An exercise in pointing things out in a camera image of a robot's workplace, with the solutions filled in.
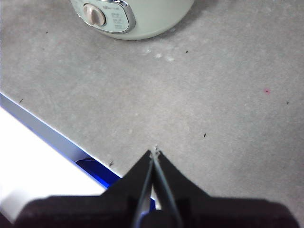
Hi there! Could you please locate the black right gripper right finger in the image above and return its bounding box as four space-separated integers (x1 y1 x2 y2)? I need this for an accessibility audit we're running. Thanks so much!
153 151 300 228

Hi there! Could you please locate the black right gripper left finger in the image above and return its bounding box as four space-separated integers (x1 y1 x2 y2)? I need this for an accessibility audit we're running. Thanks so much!
13 149 155 228

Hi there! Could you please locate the pale green electric cooking pot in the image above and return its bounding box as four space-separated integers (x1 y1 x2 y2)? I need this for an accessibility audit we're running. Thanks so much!
69 0 196 41

